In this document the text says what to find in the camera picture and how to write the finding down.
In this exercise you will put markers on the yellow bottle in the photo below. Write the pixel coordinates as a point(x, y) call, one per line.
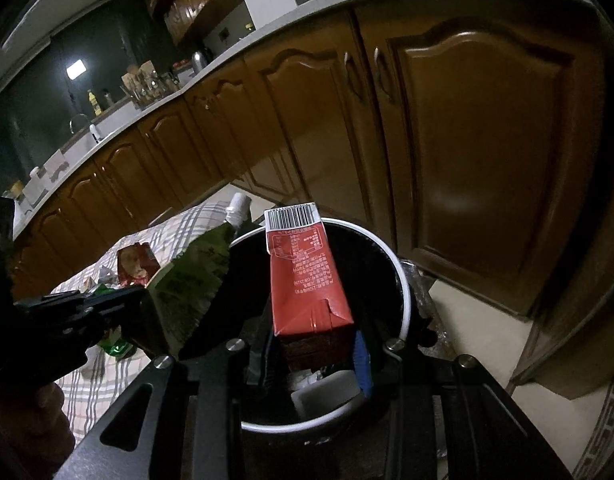
point(93, 104)

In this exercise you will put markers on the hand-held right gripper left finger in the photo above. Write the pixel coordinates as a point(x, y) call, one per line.
point(257, 360)

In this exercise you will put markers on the red snack packet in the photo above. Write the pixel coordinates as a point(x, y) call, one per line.
point(136, 262)

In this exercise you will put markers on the steel kettle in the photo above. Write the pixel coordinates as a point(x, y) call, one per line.
point(199, 61)

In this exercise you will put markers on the green wrapper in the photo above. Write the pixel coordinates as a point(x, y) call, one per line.
point(116, 347)

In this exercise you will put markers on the white containers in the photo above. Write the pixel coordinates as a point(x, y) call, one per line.
point(47, 172)

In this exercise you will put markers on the plaid blanket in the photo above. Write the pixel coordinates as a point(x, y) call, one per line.
point(107, 390)

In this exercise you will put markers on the bright window light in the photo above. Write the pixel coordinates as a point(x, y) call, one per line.
point(76, 70)

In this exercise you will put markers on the white foam tray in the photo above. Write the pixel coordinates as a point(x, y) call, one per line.
point(329, 395)

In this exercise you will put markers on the white soap dispenser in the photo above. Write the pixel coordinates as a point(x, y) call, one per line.
point(95, 133)

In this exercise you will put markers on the wooden base cabinets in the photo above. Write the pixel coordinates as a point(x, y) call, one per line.
point(462, 160)

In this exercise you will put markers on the clear plastic bag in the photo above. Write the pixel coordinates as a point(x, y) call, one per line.
point(429, 305)

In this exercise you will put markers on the red drink carton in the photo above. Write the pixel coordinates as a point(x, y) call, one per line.
point(304, 280)

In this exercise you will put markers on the utensil rack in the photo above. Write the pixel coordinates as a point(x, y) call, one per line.
point(147, 85)

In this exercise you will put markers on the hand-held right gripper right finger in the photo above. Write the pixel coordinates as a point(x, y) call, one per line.
point(363, 362)

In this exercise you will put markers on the sink faucet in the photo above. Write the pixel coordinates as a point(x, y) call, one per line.
point(78, 121)

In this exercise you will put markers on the grey speckled countertop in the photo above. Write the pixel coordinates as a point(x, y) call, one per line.
point(267, 32)

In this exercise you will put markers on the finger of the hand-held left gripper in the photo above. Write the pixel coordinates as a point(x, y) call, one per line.
point(87, 302)
point(77, 332)

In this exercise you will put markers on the patterned floor rug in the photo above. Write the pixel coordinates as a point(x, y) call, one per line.
point(604, 435)

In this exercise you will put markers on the person's left hand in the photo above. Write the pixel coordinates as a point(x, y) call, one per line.
point(27, 435)

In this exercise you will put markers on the white-rimmed bin with black liner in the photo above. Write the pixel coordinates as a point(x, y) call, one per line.
point(382, 280)

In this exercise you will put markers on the wall socket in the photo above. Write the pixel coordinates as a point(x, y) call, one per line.
point(223, 34)

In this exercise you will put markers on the wooden wall cabinets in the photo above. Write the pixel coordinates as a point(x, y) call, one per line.
point(187, 0)

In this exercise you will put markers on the green spout pouch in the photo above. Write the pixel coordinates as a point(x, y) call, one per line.
point(192, 290)

